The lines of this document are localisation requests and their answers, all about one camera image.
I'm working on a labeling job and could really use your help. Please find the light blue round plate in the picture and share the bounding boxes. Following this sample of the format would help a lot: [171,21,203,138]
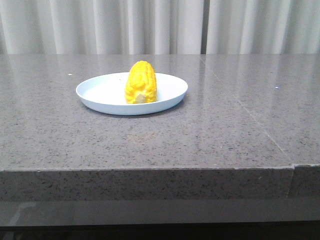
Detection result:
[76,72,188,116]

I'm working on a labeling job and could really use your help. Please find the yellow corn cob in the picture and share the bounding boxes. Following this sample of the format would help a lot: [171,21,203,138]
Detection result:
[124,60,157,104]

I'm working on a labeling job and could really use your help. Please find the white pleated curtain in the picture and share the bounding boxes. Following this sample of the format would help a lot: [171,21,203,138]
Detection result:
[0,0,320,55]

